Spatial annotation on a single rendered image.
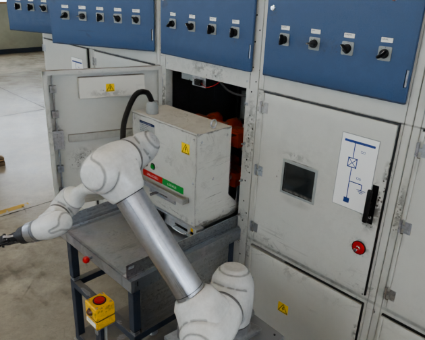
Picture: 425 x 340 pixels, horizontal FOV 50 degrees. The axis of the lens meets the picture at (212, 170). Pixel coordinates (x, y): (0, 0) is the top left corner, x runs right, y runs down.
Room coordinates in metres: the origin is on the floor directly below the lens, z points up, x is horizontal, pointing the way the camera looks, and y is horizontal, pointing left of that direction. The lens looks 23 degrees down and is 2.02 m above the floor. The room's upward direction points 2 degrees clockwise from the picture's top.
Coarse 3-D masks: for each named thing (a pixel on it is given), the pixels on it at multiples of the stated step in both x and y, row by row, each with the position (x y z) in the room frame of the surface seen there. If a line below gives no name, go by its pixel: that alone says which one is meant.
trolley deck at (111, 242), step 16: (96, 224) 2.03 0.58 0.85; (112, 224) 2.04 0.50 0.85; (128, 224) 2.05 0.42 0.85; (80, 240) 1.87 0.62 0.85; (96, 240) 1.88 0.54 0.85; (112, 240) 1.89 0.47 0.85; (128, 240) 1.89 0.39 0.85; (176, 240) 1.91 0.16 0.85; (224, 240) 1.96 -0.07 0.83; (96, 256) 1.75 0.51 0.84; (112, 256) 1.75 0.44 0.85; (128, 256) 1.75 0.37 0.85; (144, 256) 1.76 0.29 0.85; (192, 256) 1.81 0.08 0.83; (112, 272) 1.66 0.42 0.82; (144, 272) 1.64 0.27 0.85; (128, 288) 1.58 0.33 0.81
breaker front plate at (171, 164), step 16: (160, 128) 2.09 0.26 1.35; (176, 128) 2.00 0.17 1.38; (160, 144) 2.09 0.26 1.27; (176, 144) 2.00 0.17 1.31; (192, 144) 1.92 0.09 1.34; (160, 160) 2.09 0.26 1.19; (176, 160) 2.00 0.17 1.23; (192, 160) 1.92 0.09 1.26; (144, 176) 2.18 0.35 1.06; (160, 176) 2.09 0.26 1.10; (176, 176) 2.00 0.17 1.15; (192, 176) 1.92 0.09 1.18; (176, 192) 2.00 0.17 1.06; (192, 192) 1.92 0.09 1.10; (176, 208) 2.00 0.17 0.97; (192, 208) 1.92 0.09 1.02; (192, 224) 1.91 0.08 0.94
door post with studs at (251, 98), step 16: (256, 16) 2.04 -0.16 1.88; (256, 32) 2.04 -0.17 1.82; (256, 48) 2.04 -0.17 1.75; (256, 64) 2.03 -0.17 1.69; (256, 80) 2.03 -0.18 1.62; (256, 96) 2.02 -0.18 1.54; (240, 192) 2.07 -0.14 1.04; (240, 208) 2.06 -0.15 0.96; (240, 224) 2.05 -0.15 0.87; (240, 240) 2.04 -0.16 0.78; (240, 256) 2.04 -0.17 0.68
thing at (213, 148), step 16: (144, 112) 2.23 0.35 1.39; (160, 112) 2.25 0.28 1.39; (176, 112) 2.26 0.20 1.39; (192, 128) 2.00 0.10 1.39; (208, 128) 2.01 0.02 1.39; (224, 128) 2.03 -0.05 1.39; (208, 144) 1.96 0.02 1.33; (224, 144) 2.03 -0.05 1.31; (208, 160) 1.96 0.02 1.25; (224, 160) 2.03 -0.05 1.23; (208, 176) 1.96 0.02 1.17; (224, 176) 2.04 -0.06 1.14; (208, 192) 1.96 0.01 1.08; (224, 192) 2.04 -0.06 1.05; (208, 208) 1.97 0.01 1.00; (224, 208) 2.05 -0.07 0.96
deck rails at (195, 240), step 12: (108, 204) 2.16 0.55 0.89; (84, 216) 2.06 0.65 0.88; (96, 216) 2.11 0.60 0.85; (108, 216) 2.12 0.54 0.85; (72, 228) 1.98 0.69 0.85; (216, 228) 1.96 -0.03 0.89; (228, 228) 2.02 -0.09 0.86; (192, 240) 1.85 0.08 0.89; (204, 240) 1.91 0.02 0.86; (132, 264) 1.61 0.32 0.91; (144, 264) 1.65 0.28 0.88; (132, 276) 1.60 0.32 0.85
